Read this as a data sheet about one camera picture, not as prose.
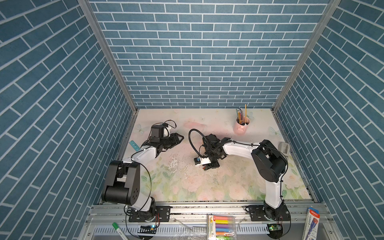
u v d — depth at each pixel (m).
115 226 0.70
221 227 0.69
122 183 0.44
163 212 0.74
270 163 0.51
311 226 0.70
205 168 0.87
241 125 0.98
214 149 0.71
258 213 0.74
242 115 1.00
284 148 0.95
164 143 0.77
